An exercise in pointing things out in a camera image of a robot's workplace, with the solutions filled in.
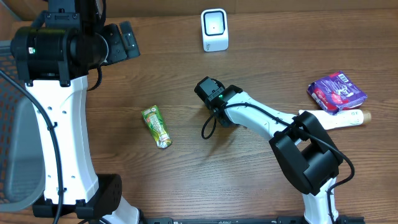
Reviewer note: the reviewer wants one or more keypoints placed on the grey plastic basket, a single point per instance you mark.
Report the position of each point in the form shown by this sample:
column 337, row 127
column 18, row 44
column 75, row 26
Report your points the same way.
column 22, row 163

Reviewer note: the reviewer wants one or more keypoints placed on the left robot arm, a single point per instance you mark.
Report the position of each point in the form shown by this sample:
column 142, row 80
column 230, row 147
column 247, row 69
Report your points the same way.
column 53, row 58

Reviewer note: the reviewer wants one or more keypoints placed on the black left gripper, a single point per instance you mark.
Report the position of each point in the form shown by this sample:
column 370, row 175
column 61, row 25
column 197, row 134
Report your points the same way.
column 123, row 42

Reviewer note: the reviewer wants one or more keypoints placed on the white tube gold cap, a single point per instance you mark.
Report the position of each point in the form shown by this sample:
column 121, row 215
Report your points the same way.
column 342, row 119

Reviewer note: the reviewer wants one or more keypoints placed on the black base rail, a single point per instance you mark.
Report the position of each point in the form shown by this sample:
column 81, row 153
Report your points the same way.
column 278, row 220

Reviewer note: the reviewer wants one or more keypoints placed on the white barcode scanner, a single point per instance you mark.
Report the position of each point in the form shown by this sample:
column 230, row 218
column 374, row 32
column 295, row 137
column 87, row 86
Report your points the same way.
column 214, row 28

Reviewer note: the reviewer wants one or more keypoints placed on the red purple snack package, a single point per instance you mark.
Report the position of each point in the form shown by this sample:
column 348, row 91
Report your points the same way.
column 336, row 92

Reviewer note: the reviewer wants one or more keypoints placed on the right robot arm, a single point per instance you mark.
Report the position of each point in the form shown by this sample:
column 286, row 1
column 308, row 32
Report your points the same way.
column 304, row 151

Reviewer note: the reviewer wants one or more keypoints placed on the green noodle snack pack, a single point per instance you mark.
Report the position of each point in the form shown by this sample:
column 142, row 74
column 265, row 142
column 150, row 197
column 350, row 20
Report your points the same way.
column 157, row 127

